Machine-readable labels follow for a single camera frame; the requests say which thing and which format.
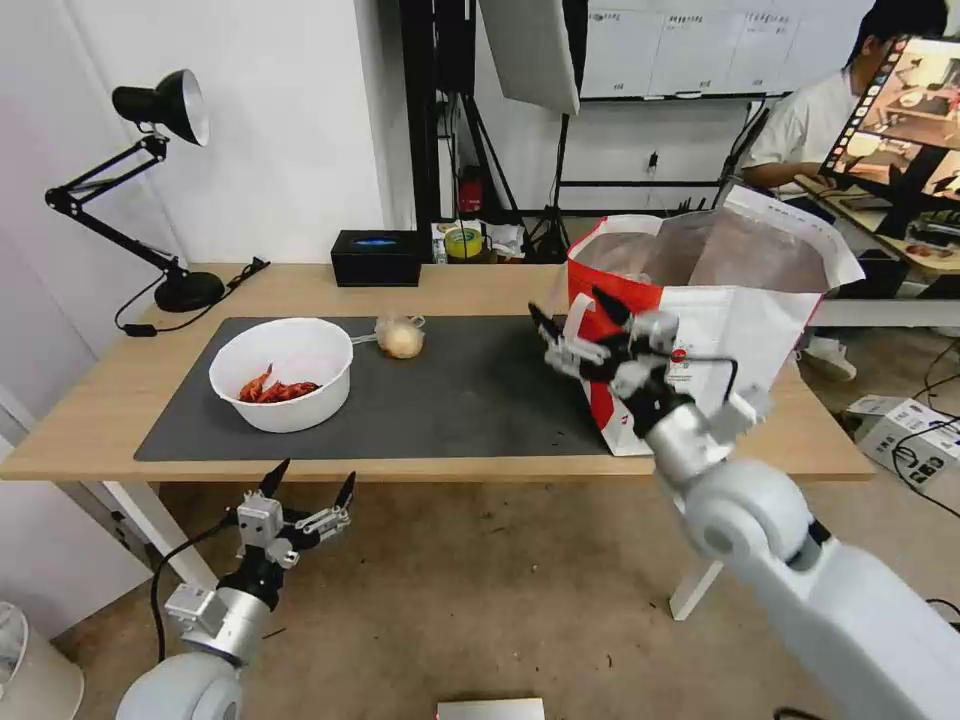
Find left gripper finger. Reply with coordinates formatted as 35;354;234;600
284;470;358;543
242;458;292;513

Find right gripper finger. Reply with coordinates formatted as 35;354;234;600
528;302;613;380
592;286;637;339

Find red white takeout bag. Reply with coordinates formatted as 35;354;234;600
565;185;868;459

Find clear bag with bun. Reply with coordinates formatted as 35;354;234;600
350;314;430;362

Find red crayfish shells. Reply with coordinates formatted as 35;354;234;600
237;362;325;406

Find white table leg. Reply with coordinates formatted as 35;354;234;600
668;557;726;623
100;479;220;595

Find black tripod light stand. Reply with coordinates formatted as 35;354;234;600
520;112;577;261

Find dark grey table mat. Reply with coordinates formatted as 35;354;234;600
133;314;625;463

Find white round bowl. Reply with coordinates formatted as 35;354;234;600
208;317;355;435

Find yellow green tape roll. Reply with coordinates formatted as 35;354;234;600
443;224;486;261

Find red fire extinguisher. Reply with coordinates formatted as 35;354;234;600
458;165;486;217

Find person's white shoe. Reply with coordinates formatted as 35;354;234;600
797;336;859;383

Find black desk lamp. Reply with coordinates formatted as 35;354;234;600
44;68;227;314

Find black tissue box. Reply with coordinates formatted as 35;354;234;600
330;229;424;289

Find white round bin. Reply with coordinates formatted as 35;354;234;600
0;599;86;720

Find white robot front shell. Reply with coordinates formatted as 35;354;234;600
436;698;547;720

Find person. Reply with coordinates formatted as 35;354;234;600
740;0;948;205

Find white softbox light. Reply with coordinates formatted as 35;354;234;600
477;0;583;117

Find whiteboard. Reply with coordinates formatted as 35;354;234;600
581;0;876;102

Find white cardboard box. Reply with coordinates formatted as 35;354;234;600
846;392;960;483

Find black metal rack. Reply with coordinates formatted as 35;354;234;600
400;0;520;228

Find wooden side desk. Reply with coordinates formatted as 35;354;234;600
793;173;960;331

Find computer monitor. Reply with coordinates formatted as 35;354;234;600
816;33;960;240

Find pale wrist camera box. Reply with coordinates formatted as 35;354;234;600
631;311;682;355
237;500;284;547

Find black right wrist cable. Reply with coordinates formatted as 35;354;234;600
667;355;741;411

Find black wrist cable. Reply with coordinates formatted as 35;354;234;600
667;355;741;411
149;509;243;666

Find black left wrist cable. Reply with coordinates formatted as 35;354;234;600
149;509;243;666

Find black lamp cable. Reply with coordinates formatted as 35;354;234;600
113;257;272;340

